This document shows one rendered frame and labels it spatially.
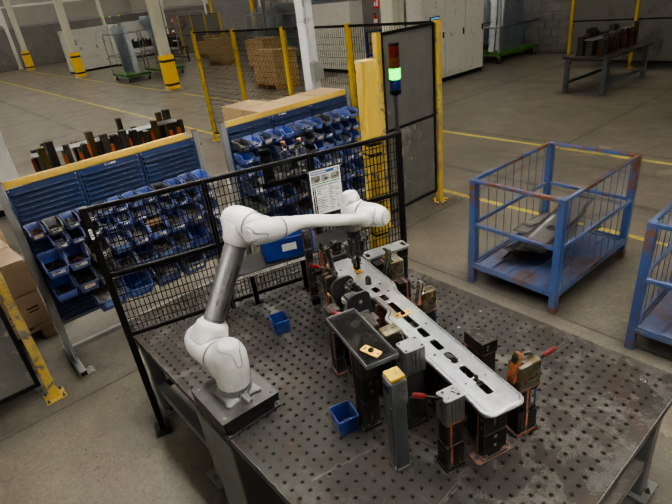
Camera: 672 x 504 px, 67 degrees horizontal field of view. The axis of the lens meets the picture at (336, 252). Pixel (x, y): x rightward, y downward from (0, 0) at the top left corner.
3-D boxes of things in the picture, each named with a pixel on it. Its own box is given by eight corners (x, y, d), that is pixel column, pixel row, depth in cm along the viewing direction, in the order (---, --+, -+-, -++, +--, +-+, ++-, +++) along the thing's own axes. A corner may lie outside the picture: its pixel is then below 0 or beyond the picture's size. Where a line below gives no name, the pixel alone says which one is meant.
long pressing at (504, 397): (534, 398, 186) (534, 395, 185) (485, 422, 178) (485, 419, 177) (359, 255, 299) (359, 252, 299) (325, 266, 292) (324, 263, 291)
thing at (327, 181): (345, 208, 323) (340, 162, 309) (313, 218, 315) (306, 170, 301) (344, 207, 325) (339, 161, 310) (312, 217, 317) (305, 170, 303)
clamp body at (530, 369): (542, 427, 209) (550, 359, 193) (514, 442, 204) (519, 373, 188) (523, 411, 218) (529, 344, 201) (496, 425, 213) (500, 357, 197)
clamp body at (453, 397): (469, 465, 197) (471, 395, 181) (446, 477, 193) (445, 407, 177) (454, 448, 205) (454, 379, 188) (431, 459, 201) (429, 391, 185)
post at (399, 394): (413, 465, 200) (408, 379, 180) (397, 473, 197) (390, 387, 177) (403, 451, 206) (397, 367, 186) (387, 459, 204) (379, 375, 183)
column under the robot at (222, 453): (257, 541, 253) (230, 448, 223) (226, 503, 274) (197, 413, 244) (304, 502, 270) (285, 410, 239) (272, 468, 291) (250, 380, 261)
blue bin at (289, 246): (316, 251, 300) (313, 231, 294) (265, 263, 294) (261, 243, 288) (308, 240, 315) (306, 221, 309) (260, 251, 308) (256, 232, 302)
